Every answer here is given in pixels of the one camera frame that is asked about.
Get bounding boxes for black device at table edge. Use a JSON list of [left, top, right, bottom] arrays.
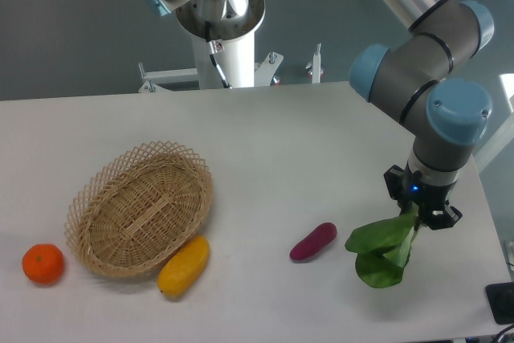
[[485, 282, 513, 325]]

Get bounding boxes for black cable on pedestal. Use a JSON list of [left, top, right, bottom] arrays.
[[203, 21, 233, 90]]

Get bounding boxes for white pedestal base frame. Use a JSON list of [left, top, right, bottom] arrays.
[[137, 43, 326, 94]]

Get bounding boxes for purple sweet potato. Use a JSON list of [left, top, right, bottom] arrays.
[[289, 223, 338, 262]]

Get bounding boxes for yellow mango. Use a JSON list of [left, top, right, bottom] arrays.
[[157, 235, 210, 298]]

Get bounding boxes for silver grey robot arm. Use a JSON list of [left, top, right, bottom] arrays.
[[145, 0, 494, 230]]

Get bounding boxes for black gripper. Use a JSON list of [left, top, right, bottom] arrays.
[[383, 161, 463, 231]]

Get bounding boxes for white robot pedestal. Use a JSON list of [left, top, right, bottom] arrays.
[[175, 0, 267, 90]]

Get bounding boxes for orange tangerine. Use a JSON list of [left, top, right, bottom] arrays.
[[22, 243, 65, 285]]

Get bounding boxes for green leafy vegetable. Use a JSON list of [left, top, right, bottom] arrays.
[[345, 204, 419, 288]]

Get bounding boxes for woven wicker basket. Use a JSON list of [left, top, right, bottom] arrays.
[[65, 141, 214, 278]]

